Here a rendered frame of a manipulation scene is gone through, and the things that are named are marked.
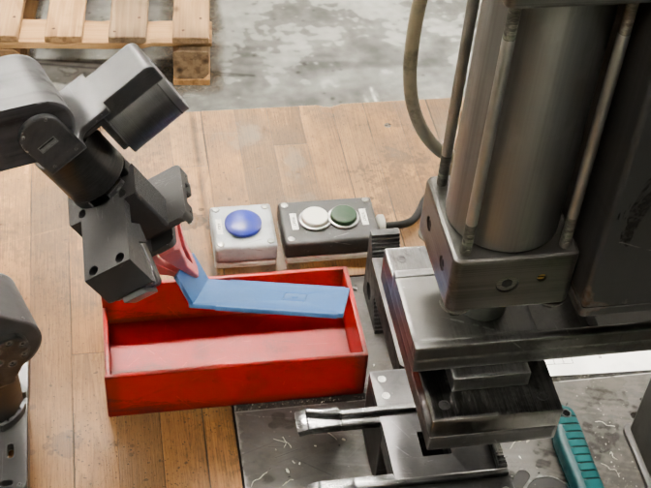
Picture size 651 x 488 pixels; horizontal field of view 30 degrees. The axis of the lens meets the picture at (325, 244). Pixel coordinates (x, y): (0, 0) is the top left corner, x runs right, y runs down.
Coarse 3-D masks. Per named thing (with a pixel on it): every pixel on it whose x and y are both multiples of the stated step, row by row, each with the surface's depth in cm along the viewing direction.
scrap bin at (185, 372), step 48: (144, 336) 123; (192, 336) 124; (240, 336) 124; (288, 336) 125; (336, 336) 125; (144, 384) 114; (192, 384) 115; (240, 384) 116; (288, 384) 117; (336, 384) 119
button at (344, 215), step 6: (342, 204) 134; (336, 210) 134; (342, 210) 134; (348, 210) 134; (354, 210) 134; (330, 216) 133; (336, 216) 133; (342, 216) 133; (348, 216) 133; (354, 216) 133; (336, 222) 133; (342, 222) 132; (348, 222) 132; (354, 222) 133
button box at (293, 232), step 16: (288, 208) 134; (304, 208) 135; (368, 208) 135; (288, 224) 133; (304, 224) 132; (336, 224) 133; (352, 224) 133; (368, 224) 133; (384, 224) 134; (400, 224) 136; (288, 240) 131; (304, 240) 131; (320, 240) 131; (336, 240) 131; (352, 240) 132; (368, 240) 132; (288, 256) 132; (304, 256) 132; (320, 256) 133; (336, 256) 133; (352, 256) 133
